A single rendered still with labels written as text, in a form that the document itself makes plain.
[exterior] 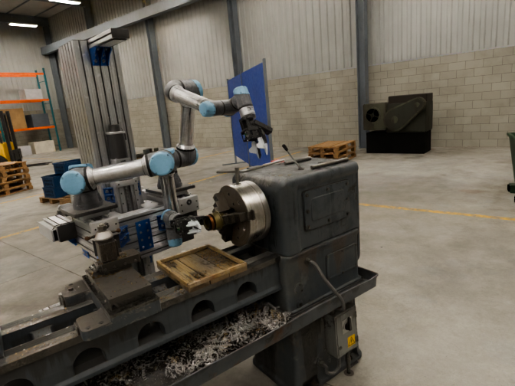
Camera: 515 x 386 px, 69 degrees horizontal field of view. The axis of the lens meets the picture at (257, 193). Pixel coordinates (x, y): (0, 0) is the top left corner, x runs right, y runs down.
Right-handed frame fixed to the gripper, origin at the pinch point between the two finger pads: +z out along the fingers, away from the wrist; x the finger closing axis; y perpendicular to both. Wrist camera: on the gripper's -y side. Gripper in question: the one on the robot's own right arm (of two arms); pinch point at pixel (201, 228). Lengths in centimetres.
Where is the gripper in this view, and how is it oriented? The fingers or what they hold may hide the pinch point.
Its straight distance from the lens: 175.5
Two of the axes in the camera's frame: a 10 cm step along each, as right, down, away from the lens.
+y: -8.1, 2.2, -5.5
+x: -1.0, -9.7, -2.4
